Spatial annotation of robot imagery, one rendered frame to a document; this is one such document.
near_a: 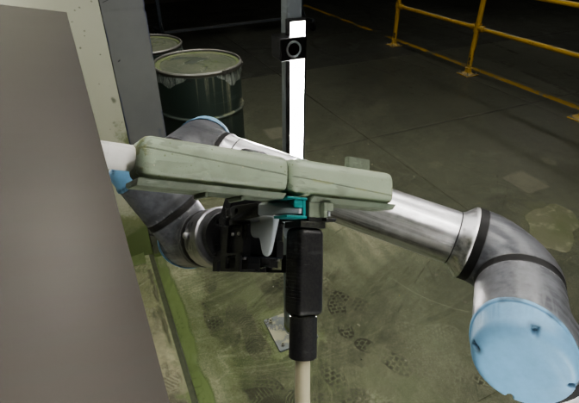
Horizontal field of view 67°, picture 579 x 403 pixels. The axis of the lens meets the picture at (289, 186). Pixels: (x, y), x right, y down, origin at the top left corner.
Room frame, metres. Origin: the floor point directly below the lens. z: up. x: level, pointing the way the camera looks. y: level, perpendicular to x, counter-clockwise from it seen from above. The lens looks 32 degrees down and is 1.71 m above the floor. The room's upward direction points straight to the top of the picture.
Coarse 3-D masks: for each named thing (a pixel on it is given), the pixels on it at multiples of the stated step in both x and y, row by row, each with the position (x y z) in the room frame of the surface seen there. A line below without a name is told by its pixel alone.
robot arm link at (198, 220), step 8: (216, 208) 0.53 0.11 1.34; (200, 216) 0.51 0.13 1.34; (208, 216) 0.51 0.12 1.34; (192, 224) 0.51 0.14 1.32; (200, 224) 0.50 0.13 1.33; (184, 232) 0.50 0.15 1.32; (192, 232) 0.50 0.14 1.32; (200, 232) 0.49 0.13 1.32; (184, 240) 0.51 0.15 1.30; (192, 240) 0.49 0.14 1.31; (200, 240) 0.49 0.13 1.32; (192, 248) 0.49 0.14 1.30; (200, 248) 0.48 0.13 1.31; (192, 256) 0.49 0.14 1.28; (200, 256) 0.47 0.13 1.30; (208, 256) 0.48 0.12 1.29; (200, 264) 0.49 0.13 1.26; (208, 264) 0.48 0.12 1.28
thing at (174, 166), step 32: (128, 160) 0.34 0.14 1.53; (160, 160) 0.34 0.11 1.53; (192, 160) 0.35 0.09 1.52; (224, 160) 0.37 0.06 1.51; (256, 160) 0.38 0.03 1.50; (288, 160) 0.42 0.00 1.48; (352, 160) 0.47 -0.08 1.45; (192, 192) 0.35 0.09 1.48; (224, 192) 0.35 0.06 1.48; (256, 192) 0.37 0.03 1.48; (288, 192) 0.39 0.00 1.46; (320, 192) 0.40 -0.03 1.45; (352, 192) 0.42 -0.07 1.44; (384, 192) 0.44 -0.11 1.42; (288, 224) 0.39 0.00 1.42; (320, 224) 0.39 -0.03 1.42; (288, 256) 0.37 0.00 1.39; (320, 256) 0.36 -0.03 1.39; (288, 288) 0.34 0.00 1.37; (320, 288) 0.34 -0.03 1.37
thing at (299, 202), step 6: (288, 198) 0.38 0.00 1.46; (294, 198) 0.38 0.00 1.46; (300, 198) 0.38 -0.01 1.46; (306, 198) 0.39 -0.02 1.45; (294, 204) 0.38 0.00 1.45; (300, 204) 0.38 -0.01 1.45; (276, 216) 0.38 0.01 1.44; (282, 216) 0.37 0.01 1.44; (288, 216) 0.36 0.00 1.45; (294, 216) 0.37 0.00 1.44; (300, 216) 0.37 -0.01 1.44; (306, 216) 0.37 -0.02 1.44
